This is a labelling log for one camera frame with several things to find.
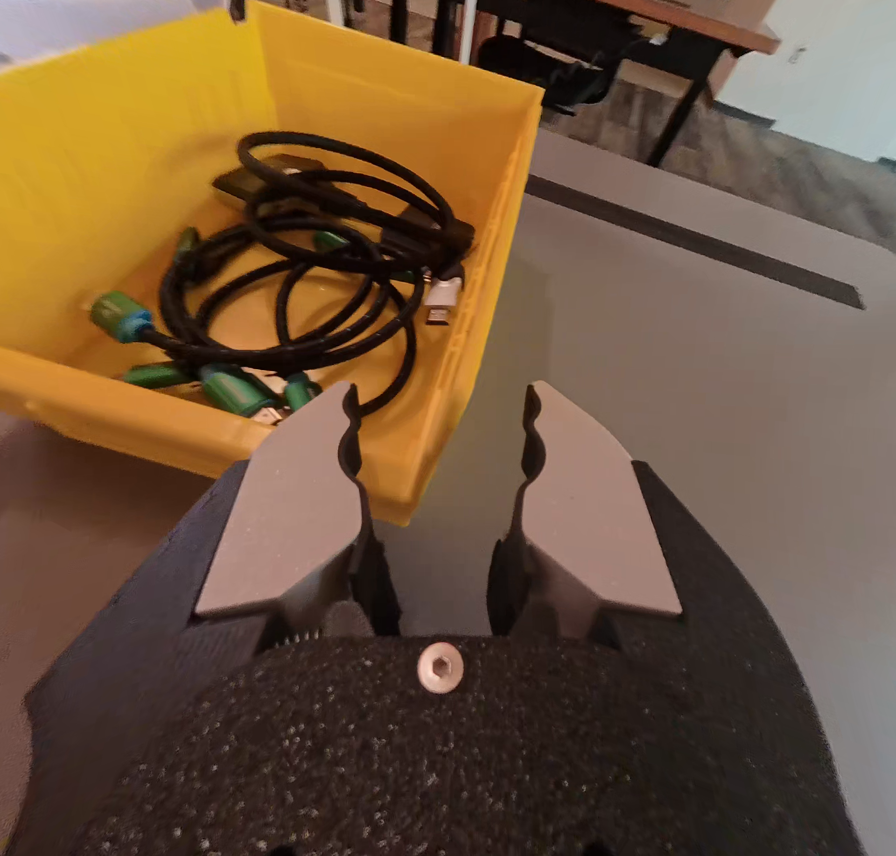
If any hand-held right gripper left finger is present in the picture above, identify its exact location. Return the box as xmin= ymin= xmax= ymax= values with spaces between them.
xmin=195 ymin=380 xmax=400 ymax=636

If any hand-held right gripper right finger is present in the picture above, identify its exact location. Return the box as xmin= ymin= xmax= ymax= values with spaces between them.
xmin=489 ymin=380 xmax=685 ymax=638

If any yellow plastic bin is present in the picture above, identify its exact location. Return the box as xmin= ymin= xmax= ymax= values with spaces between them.
xmin=0 ymin=0 xmax=546 ymax=529

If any clear plastic bin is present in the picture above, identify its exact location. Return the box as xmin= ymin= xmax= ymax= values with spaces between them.
xmin=0 ymin=0 xmax=235 ymax=76

